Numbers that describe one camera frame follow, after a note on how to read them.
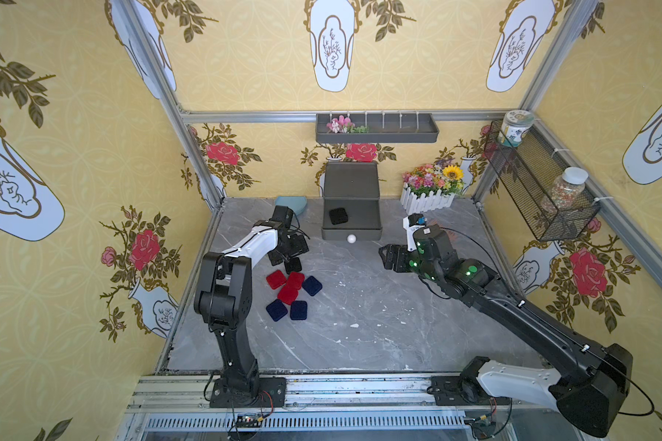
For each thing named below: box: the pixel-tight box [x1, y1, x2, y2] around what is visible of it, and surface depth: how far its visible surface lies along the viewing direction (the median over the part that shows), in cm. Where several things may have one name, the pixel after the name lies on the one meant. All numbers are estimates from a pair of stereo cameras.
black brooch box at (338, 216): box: [329, 207, 349, 226], surface depth 97 cm
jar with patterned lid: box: [497, 109, 536, 148], surface depth 87 cm
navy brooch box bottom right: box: [289, 300, 309, 321], surface depth 92 cm
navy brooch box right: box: [301, 275, 323, 297], surface depth 96 cm
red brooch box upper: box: [286, 271, 305, 291], surface depth 97 cm
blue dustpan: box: [274, 195, 309, 216], surface depth 123 cm
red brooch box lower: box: [277, 282, 298, 306], surface depth 94 cm
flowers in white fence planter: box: [399, 164, 465, 215], surface depth 109 cm
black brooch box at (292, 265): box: [284, 257, 303, 275], surface depth 99 cm
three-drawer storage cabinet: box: [320, 161, 384, 244], surface depth 97 cm
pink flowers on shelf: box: [326, 114, 369, 135], surface depth 89 cm
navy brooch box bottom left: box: [265, 298, 288, 322], surface depth 91 cm
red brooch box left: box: [265, 269, 287, 290], surface depth 97 cm
